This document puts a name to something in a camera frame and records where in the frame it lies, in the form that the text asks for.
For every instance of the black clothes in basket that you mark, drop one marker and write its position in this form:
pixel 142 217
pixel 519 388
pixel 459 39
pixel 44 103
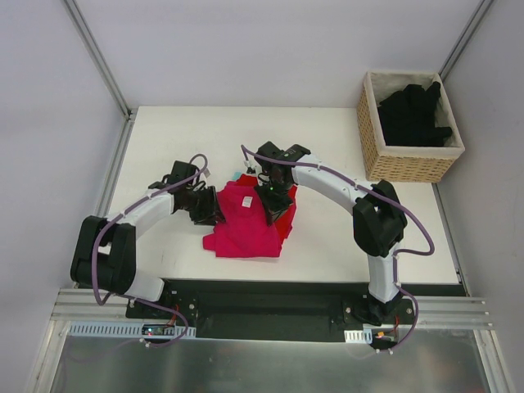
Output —
pixel 408 117

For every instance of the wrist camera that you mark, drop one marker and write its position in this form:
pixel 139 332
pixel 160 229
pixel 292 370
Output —
pixel 268 154
pixel 180 171

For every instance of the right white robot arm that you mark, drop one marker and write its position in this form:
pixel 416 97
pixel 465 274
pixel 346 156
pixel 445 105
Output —
pixel 378 227

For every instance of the aluminium frame post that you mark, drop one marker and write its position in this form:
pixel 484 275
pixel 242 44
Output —
pixel 466 36
pixel 86 35

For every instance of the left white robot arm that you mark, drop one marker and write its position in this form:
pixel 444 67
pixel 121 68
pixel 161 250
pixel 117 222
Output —
pixel 106 250

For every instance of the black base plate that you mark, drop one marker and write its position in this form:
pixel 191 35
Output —
pixel 274 311

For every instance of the wicker basket with liner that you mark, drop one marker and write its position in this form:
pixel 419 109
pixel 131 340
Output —
pixel 400 163

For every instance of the right aluminium frame post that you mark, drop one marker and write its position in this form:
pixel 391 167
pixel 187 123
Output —
pixel 466 36

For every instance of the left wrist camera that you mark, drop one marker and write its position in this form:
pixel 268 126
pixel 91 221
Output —
pixel 180 171

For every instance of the left aluminium frame post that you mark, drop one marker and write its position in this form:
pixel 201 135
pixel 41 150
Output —
pixel 86 35

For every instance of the slotted cable duct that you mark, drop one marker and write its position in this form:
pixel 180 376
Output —
pixel 129 330
pixel 368 336

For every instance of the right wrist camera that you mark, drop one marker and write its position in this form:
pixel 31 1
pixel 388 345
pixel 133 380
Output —
pixel 268 154

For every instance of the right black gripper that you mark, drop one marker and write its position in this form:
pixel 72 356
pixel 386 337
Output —
pixel 276 201

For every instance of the aluminium front rail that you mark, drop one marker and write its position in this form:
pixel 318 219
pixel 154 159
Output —
pixel 453 312

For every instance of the red t shirt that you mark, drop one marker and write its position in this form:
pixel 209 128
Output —
pixel 283 223

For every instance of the right slotted cable duct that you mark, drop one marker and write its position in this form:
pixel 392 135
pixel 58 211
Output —
pixel 368 336

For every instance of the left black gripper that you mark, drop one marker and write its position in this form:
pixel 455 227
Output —
pixel 210 205

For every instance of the left slotted cable duct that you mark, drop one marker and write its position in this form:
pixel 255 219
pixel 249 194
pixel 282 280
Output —
pixel 129 330

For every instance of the magenta t shirt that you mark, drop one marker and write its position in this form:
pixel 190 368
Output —
pixel 244 233

